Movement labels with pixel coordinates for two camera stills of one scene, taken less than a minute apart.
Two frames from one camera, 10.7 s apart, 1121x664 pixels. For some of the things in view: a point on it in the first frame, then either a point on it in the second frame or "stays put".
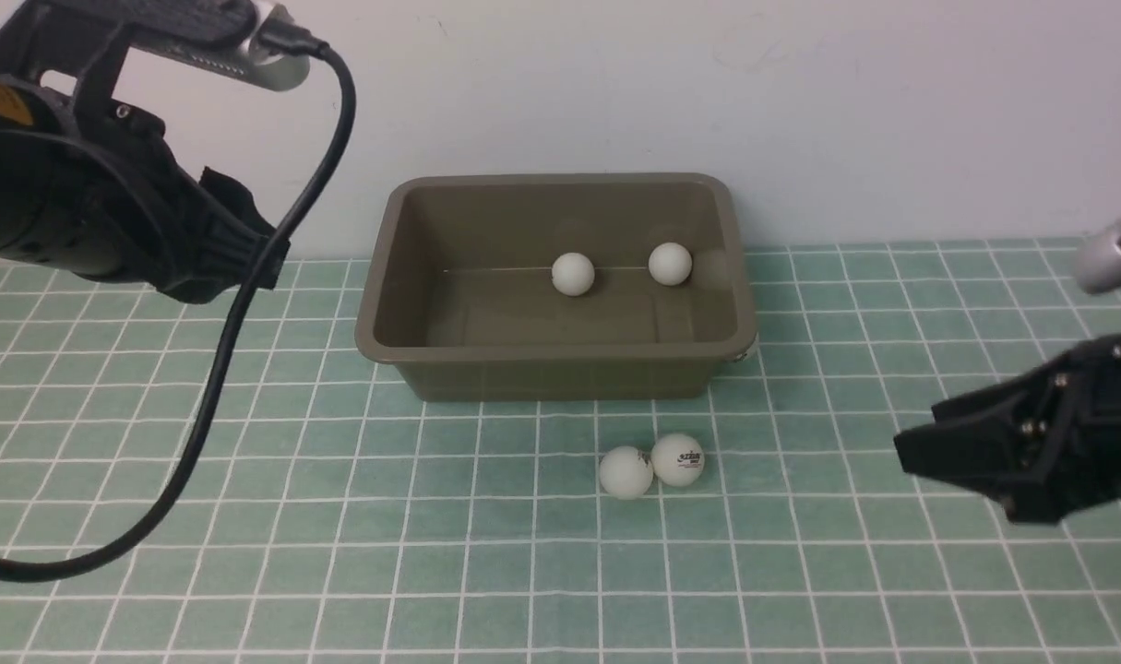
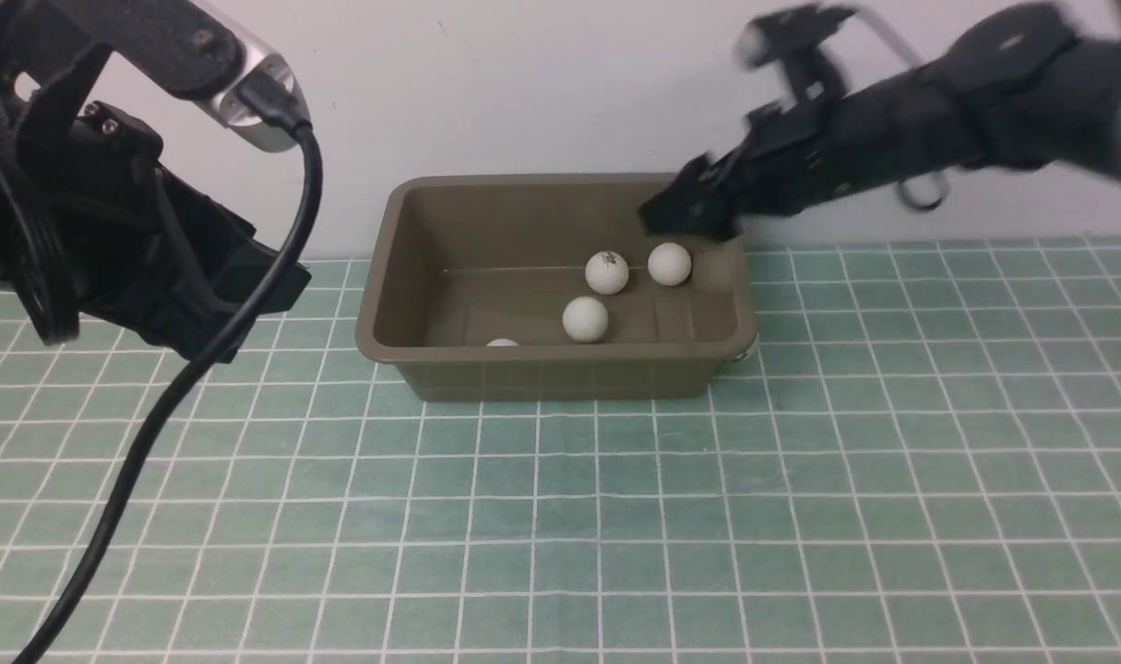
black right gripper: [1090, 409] → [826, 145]
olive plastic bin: [557, 287] stays put
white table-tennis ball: [573, 274] → [606, 272]
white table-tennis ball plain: [670, 264] stays put
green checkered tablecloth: [329, 520] stays put
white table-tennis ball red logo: [677, 459] → [585, 319]
